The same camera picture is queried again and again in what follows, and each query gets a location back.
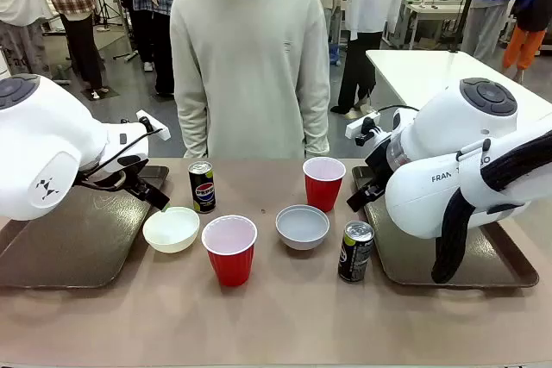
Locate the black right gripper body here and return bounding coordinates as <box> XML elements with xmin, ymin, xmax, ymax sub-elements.
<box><xmin>365</xmin><ymin>137</ymin><xmax>395</xmax><ymax>190</ymax></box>

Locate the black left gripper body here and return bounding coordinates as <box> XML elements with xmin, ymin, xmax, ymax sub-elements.
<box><xmin>115</xmin><ymin>153</ymin><xmax>153</xmax><ymax>196</ymax></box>

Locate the red plastic party cup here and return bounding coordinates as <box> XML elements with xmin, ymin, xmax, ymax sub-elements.
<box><xmin>302</xmin><ymin>156</ymin><xmax>348</xmax><ymax>214</ymax></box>
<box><xmin>201</xmin><ymin>214</ymin><xmax>259</xmax><ymax>288</ymax></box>

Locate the white plastic bowl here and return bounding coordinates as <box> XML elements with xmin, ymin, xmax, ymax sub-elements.
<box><xmin>142</xmin><ymin>206</ymin><xmax>201</xmax><ymax>254</ymax></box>

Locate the black Pepsi can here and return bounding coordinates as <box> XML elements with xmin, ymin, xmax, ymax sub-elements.
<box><xmin>188</xmin><ymin>160</ymin><xmax>217</xmax><ymax>215</ymax></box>

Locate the grey plastic bowl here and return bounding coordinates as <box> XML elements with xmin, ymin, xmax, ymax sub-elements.
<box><xmin>275</xmin><ymin>204</ymin><xmax>331</xmax><ymax>251</ymax></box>

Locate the person's left forearm beige sleeve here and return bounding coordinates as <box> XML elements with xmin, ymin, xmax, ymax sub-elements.
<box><xmin>301</xmin><ymin>96</ymin><xmax>332</xmax><ymax>159</ymax></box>

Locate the person's right forearm beige sleeve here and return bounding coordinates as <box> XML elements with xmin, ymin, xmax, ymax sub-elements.
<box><xmin>177</xmin><ymin>96</ymin><xmax>209</xmax><ymax>159</ymax></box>

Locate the black can with green rim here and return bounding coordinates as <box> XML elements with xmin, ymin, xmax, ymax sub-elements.
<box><xmin>337</xmin><ymin>220</ymin><xmax>375</xmax><ymax>284</ymax></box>

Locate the dark brown plastic tray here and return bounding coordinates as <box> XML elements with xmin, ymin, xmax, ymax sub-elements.
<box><xmin>0</xmin><ymin>165</ymin><xmax>170</xmax><ymax>290</ymax></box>
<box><xmin>351</xmin><ymin>165</ymin><xmax>540</xmax><ymax>290</ymax></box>

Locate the white side table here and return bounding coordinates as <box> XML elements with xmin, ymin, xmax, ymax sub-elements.
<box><xmin>365</xmin><ymin>49</ymin><xmax>552</xmax><ymax>136</ymax></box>

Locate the black light stand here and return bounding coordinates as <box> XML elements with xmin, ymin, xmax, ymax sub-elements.
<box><xmin>92</xmin><ymin>0</ymin><xmax>139</xmax><ymax>63</ymax></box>

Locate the person in beige sweatshirt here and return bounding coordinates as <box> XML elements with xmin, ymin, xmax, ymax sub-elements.
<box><xmin>169</xmin><ymin>0</ymin><xmax>332</xmax><ymax>160</ymax></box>

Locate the white background workbench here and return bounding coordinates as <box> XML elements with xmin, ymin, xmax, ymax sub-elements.
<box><xmin>403</xmin><ymin>0</ymin><xmax>474</xmax><ymax>51</ymax></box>

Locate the black tripod pole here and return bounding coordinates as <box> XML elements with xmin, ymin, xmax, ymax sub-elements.
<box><xmin>448</xmin><ymin>0</ymin><xmax>480</xmax><ymax>53</ymax></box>

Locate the bystander in orange trousers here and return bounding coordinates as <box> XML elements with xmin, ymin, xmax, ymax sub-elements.
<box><xmin>502</xmin><ymin>0</ymin><xmax>552</xmax><ymax>72</ymax></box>

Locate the thin black left wrist cable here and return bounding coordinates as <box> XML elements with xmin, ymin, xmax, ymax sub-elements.
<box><xmin>77</xmin><ymin>120</ymin><xmax>165</xmax><ymax>191</ymax></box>

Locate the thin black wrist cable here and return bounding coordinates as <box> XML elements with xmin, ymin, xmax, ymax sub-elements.
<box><xmin>77</xmin><ymin>120</ymin><xmax>165</xmax><ymax>191</ymax></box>
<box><xmin>374</xmin><ymin>103</ymin><xmax>422</xmax><ymax>117</ymax></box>

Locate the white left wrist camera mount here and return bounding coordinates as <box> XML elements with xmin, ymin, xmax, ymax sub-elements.
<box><xmin>136</xmin><ymin>109</ymin><xmax>172</xmax><ymax>141</ymax></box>

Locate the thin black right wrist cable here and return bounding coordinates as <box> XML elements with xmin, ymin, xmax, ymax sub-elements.
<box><xmin>374</xmin><ymin>103</ymin><xmax>422</xmax><ymax>117</ymax></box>

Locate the black floor base plate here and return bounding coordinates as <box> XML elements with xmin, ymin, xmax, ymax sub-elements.
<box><xmin>80</xmin><ymin>86</ymin><xmax>121</xmax><ymax>101</ymax></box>

